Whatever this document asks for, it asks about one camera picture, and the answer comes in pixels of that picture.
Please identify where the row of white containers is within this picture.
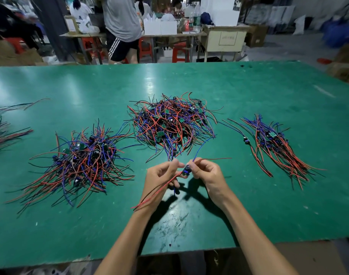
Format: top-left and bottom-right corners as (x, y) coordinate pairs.
(143, 17), (178, 37)

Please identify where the brown cardboard box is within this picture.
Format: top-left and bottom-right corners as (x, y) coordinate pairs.
(246, 24), (269, 48)

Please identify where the small bunch of set-aside wires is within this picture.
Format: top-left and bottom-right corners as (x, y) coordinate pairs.
(243, 114), (325, 189)

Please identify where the person's right forearm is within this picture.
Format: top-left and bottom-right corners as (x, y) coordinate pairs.
(220, 199), (301, 275)

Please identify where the cream cabinet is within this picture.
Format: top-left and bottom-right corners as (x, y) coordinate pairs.
(197, 26), (250, 62)

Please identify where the dark pillar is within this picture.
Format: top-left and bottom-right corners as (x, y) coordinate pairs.
(31, 0), (78, 61)

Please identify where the person's left forearm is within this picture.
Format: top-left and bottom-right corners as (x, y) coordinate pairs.
(94, 204), (158, 275)

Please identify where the stack of white boxes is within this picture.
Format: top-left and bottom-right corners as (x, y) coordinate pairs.
(200, 0), (241, 28)

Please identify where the pile of wires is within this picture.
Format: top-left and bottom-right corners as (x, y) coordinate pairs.
(127, 92), (219, 163)

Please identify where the sorted wire bundle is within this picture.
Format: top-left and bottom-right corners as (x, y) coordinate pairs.
(5, 120), (139, 216)
(0, 116), (33, 154)

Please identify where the long wooden work table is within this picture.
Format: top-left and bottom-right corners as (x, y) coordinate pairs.
(60, 30), (250, 64)

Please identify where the row of cardboard boxes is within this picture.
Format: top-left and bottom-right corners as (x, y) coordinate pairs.
(0, 40), (45, 66)

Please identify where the person's right hand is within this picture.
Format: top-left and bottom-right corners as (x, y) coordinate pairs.
(187, 158), (236, 210)

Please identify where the heap of blue bags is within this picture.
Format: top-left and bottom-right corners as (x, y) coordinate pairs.
(321, 17), (349, 49)

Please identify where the red plastic stool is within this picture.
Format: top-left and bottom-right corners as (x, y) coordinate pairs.
(171, 42), (191, 63)
(138, 38), (153, 60)
(81, 37), (106, 61)
(4, 37), (26, 54)

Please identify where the person's left hand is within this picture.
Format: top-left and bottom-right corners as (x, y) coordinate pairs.
(139, 160), (186, 213)

